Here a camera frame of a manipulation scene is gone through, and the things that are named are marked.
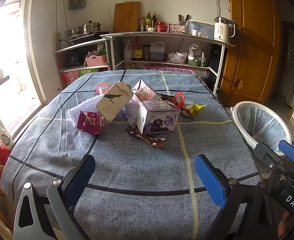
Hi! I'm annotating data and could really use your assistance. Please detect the pink utensil holder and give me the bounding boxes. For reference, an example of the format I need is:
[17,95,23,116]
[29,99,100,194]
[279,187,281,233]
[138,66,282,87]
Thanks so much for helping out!
[170,24,187,34]

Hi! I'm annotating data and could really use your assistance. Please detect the storage box with pink lid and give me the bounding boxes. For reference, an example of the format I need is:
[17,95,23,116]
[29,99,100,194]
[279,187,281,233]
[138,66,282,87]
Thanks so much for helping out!
[144,67,195,74]

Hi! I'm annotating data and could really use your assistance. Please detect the maroon snack packet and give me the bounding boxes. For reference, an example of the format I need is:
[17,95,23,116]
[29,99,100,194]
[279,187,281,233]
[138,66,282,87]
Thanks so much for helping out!
[77,110,107,137]

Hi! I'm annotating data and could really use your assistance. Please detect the oil bottle yellow label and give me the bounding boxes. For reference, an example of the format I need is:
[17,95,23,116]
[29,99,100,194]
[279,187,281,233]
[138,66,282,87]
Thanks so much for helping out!
[133,36,143,60]

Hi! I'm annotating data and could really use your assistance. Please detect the clear plastic bin liner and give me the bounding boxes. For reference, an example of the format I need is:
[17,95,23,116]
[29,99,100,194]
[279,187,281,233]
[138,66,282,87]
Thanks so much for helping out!
[237,104,288,153]

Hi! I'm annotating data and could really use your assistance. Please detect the brown coffee sachet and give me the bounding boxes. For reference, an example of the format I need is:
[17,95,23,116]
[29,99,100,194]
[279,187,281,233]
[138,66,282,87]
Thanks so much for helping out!
[125,127,167,149]

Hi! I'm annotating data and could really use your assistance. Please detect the jerrycan with dark liquid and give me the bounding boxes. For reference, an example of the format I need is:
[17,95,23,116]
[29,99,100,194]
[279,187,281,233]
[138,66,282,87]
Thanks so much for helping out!
[150,42,165,61]

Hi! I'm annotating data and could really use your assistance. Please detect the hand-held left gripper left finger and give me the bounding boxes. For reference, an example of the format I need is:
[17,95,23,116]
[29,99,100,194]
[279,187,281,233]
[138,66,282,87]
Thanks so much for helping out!
[13,154,96,240]

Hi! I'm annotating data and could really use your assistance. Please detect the white foam fruit net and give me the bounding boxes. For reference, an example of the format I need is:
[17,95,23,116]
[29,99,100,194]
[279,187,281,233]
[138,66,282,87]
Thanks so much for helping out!
[67,94,105,128]
[123,97,142,128]

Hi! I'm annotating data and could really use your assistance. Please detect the purple milk carton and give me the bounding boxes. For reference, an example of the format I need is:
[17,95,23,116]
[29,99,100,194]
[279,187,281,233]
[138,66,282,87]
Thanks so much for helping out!
[136,100,181,135]

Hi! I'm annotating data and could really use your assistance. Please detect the white carton red label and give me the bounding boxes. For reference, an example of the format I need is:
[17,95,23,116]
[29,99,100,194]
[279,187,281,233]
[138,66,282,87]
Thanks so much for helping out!
[131,79,160,103]

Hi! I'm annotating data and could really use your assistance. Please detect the yellow green wrapper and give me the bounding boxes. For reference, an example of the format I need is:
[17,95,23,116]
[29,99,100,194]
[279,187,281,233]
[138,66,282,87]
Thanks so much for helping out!
[182,104,207,118]

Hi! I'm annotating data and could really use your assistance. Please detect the small white shelf rack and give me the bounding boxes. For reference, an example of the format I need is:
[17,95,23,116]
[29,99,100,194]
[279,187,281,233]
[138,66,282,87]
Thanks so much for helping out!
[53,38,111,90]

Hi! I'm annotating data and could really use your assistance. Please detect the green cardboard box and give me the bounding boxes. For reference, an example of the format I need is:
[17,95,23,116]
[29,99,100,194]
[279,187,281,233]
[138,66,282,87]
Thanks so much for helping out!
[79,68,99,77]

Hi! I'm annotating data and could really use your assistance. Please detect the white green food bags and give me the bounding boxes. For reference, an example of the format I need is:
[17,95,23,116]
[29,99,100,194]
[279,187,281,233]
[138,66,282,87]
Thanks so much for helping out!
[188,44,207,67]

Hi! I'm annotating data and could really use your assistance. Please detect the clear plastic storage box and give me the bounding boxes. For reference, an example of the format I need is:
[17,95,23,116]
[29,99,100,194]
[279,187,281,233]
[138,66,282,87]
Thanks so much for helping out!
[187,19,215,39]

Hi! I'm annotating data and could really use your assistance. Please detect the pink round lid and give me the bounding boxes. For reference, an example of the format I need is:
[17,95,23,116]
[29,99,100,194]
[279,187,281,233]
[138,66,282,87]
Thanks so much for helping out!
[96,82,111,93]

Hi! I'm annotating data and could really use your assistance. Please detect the red plastic bag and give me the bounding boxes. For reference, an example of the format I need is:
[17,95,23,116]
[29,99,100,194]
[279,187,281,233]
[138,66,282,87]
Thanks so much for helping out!
[0,146,11,165]

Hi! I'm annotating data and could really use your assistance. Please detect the stainless steamer pot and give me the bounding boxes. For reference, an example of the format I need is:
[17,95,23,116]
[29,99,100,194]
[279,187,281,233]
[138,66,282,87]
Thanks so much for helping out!
[65,22,102,36]

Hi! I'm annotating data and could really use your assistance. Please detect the white plastic tub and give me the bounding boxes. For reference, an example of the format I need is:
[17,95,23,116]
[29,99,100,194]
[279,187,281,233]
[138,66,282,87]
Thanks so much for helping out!
[176,52,188,64]

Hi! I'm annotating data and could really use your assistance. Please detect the white electric kettle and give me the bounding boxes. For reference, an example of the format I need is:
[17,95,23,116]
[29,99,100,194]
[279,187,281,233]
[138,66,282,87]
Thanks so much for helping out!
[214,16,237,43]

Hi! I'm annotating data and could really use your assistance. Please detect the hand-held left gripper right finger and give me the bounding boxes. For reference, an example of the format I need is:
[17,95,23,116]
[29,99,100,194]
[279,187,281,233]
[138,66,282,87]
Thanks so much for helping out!
[195,154,279,240]

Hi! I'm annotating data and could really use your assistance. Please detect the black induction cooker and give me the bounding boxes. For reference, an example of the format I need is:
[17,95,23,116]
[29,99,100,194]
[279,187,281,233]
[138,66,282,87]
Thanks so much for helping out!
[69,33,105,43]

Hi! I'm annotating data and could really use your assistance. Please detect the pink plastic basket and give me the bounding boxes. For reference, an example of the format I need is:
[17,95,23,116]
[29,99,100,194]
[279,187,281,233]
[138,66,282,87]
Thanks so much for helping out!
[85,54,107,67]

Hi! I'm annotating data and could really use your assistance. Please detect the blue checked blanket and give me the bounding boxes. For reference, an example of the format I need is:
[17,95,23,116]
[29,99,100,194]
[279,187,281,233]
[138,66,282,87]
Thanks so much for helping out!
[0,69,262,240]

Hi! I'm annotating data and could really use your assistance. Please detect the white detergent bottle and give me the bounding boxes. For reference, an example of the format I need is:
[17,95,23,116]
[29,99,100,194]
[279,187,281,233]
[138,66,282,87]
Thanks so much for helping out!
[0,124,13,147]

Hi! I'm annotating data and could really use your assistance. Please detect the white waste bin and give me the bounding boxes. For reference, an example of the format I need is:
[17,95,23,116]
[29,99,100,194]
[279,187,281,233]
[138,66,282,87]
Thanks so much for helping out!
[230,101,292,160]

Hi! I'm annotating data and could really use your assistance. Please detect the crumpled clear plastic bag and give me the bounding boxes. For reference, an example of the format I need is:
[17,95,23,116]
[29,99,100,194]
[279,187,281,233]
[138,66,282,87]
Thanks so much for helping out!
[167,52,180,63]

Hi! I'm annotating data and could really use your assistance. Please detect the window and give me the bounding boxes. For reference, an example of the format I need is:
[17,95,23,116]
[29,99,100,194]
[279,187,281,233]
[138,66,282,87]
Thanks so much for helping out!
[0,0,48,140]

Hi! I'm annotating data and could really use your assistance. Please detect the wooden door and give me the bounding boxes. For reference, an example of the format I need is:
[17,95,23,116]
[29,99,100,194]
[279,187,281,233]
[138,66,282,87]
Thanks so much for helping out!
[218,0,281,108]

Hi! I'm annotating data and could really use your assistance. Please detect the red cardboard box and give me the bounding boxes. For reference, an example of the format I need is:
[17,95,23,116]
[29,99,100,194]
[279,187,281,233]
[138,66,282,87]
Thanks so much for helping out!
[63,70,80,87]

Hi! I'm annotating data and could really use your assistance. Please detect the person's right hand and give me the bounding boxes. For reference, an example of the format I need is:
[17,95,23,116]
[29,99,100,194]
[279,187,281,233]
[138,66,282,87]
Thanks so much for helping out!
[277,209,294,240]

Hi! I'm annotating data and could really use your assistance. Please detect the beige paper bag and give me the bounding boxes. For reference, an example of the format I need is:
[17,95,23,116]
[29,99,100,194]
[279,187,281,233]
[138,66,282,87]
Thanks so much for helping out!
[94,81,134,123]

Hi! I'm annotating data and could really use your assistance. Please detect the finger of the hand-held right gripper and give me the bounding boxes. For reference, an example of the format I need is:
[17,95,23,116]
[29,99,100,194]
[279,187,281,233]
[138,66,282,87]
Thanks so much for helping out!
[278,140,294,178]
[255,142,291,183]

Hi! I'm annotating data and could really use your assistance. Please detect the wooden cutting board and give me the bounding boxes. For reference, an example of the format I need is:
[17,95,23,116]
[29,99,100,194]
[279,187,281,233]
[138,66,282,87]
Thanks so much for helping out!
[113,1,141,33]

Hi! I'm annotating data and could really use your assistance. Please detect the large white shelf rack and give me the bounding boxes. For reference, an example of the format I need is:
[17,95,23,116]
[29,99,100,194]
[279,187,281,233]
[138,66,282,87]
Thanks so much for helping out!
[101,31,236,98]

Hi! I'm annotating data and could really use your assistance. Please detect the white plastic bottle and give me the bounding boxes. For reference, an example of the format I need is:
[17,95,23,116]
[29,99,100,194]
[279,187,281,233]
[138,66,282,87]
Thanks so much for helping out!
[124,39,133,61]

